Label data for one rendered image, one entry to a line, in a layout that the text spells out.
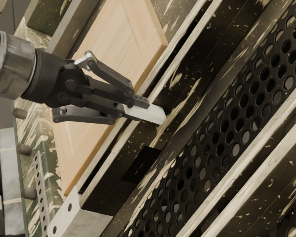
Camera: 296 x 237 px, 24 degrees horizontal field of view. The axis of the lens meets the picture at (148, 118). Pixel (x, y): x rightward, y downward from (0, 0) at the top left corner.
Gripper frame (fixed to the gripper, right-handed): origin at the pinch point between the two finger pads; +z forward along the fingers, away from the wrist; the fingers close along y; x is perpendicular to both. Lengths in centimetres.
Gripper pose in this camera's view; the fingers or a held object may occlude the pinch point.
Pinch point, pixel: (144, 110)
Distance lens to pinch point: 108.4
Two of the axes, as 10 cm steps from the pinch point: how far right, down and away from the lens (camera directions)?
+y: 5.0, -7.2, -4.9
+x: -2.1, -6.4, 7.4
